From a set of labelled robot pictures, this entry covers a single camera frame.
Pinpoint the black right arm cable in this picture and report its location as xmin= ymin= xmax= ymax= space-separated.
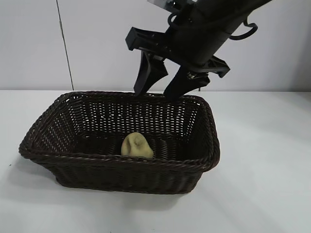
xmin=229 ymin=21 xmax=259 ymax=41

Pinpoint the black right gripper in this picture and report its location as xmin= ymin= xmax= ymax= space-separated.
xmin=125 ymin=14 xmax=243 ymax=101

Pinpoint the dark brown woven wicker basket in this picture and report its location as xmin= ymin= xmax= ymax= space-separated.
xmin=18 ymin=90 xmax=221 ymax=195

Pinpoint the pale yellow egg yolk pastry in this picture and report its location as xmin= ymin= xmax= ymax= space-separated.
xmin=121 ymin=132 xmax=154 ymax=159

